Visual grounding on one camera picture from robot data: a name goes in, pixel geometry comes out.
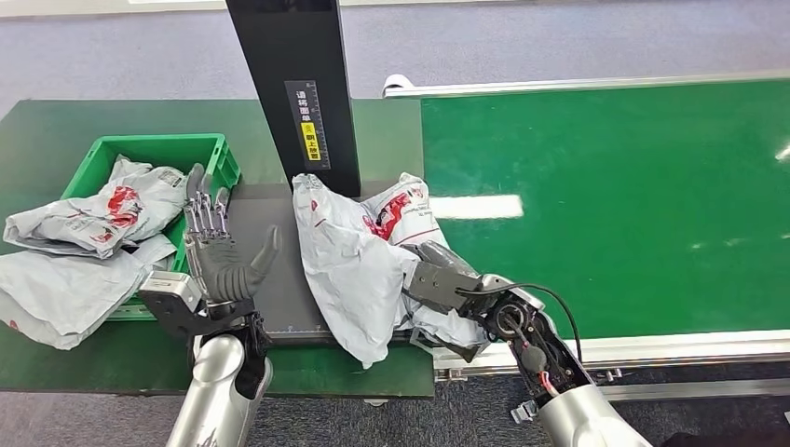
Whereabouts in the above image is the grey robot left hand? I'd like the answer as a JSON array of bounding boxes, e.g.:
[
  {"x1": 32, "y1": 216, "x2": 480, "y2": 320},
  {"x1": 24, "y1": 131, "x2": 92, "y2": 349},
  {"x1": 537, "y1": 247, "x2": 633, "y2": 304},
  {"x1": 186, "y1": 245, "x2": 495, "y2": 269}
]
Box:
[{"x1": 184, "y1": 162, "x2": 284, "y2": 306}]

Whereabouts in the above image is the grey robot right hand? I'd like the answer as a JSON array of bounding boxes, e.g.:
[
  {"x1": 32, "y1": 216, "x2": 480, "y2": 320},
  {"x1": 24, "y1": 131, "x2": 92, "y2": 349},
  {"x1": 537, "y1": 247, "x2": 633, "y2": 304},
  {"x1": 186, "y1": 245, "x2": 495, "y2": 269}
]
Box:
[{"x1": 401, "y1": 240, "x2": 487, "y2": 315}]

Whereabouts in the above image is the white mailer bag black print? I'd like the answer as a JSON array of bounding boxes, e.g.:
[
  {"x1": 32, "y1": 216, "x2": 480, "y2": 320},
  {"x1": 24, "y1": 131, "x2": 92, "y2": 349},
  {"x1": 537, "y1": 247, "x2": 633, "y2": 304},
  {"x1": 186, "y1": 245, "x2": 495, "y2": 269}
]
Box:
[{"x1": 291, "y1": 172, "x2": 492, "y2": 370}]

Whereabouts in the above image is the green conveyor belt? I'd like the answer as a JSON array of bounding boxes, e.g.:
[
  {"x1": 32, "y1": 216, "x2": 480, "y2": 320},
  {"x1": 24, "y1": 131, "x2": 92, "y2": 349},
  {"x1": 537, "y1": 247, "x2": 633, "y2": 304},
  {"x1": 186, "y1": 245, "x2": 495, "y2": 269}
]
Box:
[{"x1": 420, "y1": 78, "x2": 790, "y2": 341}]

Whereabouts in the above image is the black scanner platform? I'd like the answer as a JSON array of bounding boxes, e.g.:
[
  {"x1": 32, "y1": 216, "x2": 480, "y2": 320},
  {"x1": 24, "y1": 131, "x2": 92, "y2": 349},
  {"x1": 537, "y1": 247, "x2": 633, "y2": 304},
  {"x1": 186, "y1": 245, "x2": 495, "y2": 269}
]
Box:
[{"x1": 212, "y1": 180, "x2": 442, "y2": 348}]

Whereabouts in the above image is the green plastic crate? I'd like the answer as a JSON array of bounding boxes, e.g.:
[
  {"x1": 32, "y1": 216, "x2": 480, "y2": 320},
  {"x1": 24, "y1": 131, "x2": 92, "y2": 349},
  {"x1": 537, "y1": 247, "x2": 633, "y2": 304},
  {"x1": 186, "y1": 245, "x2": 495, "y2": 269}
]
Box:
[{"x1": 60, "y1": 133, "x2": 242, "y2": 322}]

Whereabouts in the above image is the grey mailer bag red logo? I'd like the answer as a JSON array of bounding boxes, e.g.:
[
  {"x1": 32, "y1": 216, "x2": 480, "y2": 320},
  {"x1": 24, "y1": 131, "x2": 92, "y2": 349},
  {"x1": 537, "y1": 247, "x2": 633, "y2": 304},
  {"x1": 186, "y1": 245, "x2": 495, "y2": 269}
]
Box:
[{"x1": 3, "y1": 154, "x2": 191, "y2": 261}]

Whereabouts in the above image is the plain grey mailer bag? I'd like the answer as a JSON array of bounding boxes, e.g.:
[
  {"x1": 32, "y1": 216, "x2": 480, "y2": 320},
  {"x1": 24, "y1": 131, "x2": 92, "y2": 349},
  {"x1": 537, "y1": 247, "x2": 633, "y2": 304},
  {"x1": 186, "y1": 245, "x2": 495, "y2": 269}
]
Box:
[{"x1": 0, "y1": 234, "x2": 179, "y2": 352}]

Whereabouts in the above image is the black yellow column label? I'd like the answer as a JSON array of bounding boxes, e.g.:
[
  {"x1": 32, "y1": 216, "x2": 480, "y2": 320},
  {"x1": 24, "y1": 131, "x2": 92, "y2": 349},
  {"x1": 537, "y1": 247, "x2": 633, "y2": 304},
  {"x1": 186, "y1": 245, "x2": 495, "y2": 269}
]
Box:
[{"x1": 283, "y1": 80, "x2": 332, "y2": 171}]

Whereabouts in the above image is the black scanner column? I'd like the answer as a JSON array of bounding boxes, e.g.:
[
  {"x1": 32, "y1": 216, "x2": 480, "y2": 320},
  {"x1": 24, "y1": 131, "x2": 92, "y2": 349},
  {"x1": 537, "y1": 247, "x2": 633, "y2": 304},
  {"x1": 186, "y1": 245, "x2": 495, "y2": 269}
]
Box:
[{"x1": 224, "y1": 0, "x2": 361, "y2": 198}]

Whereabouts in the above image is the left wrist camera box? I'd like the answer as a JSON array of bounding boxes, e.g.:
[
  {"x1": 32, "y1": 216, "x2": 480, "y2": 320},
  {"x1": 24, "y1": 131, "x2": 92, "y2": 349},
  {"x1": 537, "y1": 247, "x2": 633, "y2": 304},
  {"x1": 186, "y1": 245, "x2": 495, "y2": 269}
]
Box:
[{"x1": 137, "y1": 271, "x2": 210, "y2": 339}]

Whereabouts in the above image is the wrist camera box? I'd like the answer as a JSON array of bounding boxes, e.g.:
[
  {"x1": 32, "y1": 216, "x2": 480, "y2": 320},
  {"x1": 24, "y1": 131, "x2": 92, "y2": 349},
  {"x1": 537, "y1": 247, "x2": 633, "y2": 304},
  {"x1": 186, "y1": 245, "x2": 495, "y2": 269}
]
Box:
[
  {"x1": 409, "y1": 327, "x2": 492, "y2": 364},
  {"x1": 137, "y1": 271, "x2": 210, "y2": 339}
]

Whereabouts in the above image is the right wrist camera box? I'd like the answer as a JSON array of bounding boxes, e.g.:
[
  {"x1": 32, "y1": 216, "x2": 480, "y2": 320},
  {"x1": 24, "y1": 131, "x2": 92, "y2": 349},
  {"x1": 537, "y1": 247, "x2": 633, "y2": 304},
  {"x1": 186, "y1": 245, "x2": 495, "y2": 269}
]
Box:
[{"x1": 409, "y1": 327, "x2": 492, "y2": 364}]

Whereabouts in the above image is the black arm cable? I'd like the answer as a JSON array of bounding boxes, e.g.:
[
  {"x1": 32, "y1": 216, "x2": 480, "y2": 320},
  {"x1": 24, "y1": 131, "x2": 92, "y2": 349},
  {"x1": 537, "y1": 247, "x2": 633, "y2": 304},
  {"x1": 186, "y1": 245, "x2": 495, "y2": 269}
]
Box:
[{"x1": 456, "y1": 282, "x2": 584, "y2": 365}]

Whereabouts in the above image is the thin aluminium conveyor rail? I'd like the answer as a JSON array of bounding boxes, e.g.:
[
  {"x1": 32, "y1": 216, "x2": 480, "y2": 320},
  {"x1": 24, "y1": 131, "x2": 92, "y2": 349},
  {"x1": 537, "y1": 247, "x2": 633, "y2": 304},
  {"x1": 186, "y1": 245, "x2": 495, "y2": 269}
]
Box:
[{"x1": 381, "y1": 69, "x2": 790, "y2": 100}]

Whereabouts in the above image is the wide aluminium conveyor rail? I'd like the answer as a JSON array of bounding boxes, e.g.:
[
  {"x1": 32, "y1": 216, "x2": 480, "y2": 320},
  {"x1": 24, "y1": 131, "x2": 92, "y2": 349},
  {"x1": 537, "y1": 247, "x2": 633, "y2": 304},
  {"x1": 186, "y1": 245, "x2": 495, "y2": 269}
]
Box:
[{"x1": 431, "y1": 328, "x2": 790, "y2": 381}]

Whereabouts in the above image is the grey conveyor frame beam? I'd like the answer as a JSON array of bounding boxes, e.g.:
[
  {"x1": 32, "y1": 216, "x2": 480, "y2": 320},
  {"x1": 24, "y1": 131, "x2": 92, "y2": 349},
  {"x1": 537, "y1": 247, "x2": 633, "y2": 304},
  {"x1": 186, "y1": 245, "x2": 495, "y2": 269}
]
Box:
[{"x1": 601, "y1": 377, "x2": 790, "y2": 402}]

